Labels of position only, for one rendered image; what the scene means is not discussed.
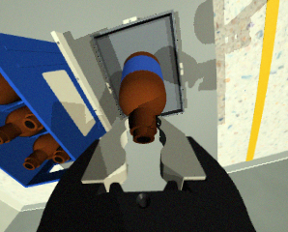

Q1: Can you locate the grey square tray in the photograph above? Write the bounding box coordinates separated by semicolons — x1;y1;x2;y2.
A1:
91;10;185;119

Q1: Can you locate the dark blue crate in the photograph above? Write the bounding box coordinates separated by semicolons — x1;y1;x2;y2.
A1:
0;33;106;188

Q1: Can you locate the cream flat bar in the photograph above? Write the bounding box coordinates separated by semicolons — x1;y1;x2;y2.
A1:
51;31;112;132

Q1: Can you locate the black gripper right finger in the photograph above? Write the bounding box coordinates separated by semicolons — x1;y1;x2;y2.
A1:
156;115;256;232

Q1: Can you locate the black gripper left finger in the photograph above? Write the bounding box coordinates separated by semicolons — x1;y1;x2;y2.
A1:
37;116;130;232

